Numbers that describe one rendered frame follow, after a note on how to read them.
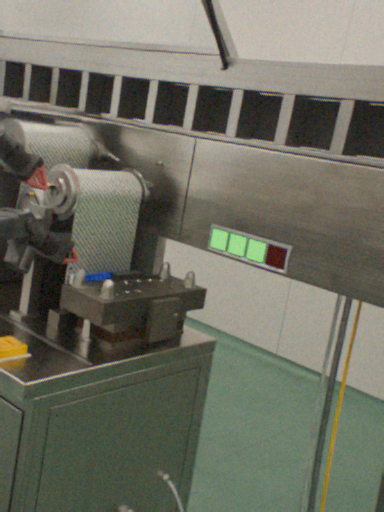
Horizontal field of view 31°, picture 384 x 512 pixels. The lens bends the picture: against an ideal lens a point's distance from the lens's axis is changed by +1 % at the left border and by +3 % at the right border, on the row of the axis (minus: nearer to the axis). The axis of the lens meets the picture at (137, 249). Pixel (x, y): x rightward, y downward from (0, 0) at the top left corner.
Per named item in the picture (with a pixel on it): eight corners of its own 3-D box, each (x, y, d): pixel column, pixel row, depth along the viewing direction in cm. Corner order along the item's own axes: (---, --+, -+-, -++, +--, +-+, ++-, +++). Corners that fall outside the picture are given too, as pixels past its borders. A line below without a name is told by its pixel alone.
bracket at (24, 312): (8, 314, 182) (21, 203, 175) (28, 311, 186) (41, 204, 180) (19, 320, 178) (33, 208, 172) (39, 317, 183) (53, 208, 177)
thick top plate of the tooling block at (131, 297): (59, 306, 172) (62, 283, 171) (162, 292, 201) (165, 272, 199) (100, 326, 161) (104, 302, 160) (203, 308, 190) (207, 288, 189)
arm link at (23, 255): (33, 215, 155) (1, 208, 158) (15, 261, 152) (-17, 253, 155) (54, 234, 165) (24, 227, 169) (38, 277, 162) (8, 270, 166)
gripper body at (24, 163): (30, 180, 164) (11, 160, 159) (7, 175, 171) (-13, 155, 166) (45, 160, 166) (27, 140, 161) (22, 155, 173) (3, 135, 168)
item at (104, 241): (65, 280, 177) (74, 212, 173) (127, 274, 194) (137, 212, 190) (66, 281, 177) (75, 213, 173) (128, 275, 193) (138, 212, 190)
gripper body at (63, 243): (63, 265, 168) (44, 254, 162) (38, 254, 174) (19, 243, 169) (75, 242, 169) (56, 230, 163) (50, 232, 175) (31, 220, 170)
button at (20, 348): (-17, 349, 155) (-16, 339, 155) (9, 345, 160) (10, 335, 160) (0, 360, 151) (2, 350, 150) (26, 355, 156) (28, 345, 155)
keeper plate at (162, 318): (143, 340, 174) (150, 300, 172) (169, 335, 182) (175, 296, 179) (150, 343, 173) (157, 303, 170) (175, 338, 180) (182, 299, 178)
